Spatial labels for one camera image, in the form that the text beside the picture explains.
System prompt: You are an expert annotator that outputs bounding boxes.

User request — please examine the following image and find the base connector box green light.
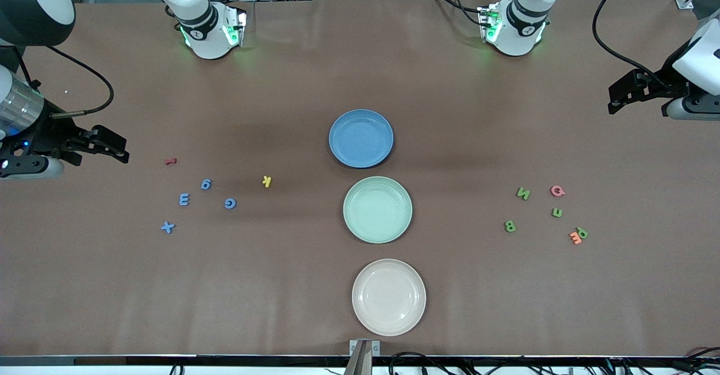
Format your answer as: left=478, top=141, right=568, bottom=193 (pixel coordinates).
left=477, top=4, right=503, bottom=43
left=224, top=5, right=248, bottom=48

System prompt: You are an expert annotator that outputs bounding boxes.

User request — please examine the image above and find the beige round plate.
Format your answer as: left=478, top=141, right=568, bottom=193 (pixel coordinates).
left=352, top=259, right=427, bottom=337

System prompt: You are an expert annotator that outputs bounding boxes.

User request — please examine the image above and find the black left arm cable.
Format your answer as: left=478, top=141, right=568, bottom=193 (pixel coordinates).
left=592, top=0, right=681, bottom=83

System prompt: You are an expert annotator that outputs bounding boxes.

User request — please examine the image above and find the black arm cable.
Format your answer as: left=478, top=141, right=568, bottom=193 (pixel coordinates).
left=11, top=46, right=114, bottom=118
left=592, top=0, right=681, bottom=83

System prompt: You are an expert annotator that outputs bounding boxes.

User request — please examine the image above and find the pale green round plate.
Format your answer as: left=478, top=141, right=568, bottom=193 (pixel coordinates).
left=343, top=176, right=413, bottom=245

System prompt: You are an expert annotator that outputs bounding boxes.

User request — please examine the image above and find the brown table cover mat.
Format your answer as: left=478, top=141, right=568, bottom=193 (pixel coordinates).
left=0, top=0, right=720, bottom=359

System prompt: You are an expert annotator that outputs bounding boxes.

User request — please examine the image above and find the grey metal bracket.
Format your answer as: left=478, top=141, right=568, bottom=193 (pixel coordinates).
left=350, top=340, right=381, bottom=375

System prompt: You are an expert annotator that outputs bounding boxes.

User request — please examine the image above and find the blue round plate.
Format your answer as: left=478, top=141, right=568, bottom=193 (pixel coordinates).
left=328, top=109, right=394, bottom=169

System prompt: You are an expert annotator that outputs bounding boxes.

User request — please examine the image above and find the black cable tangle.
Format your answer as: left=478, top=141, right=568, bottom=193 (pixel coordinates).
left=388, top=351, right=720, bottom=375

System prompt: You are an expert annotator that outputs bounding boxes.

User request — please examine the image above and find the black table edge rail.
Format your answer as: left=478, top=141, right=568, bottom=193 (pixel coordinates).
left=0, top=355, right=720, bottom=368

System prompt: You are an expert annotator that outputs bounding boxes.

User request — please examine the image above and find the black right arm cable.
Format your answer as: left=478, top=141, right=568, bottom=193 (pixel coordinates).
left=11, top=46, right=114, bottom=118

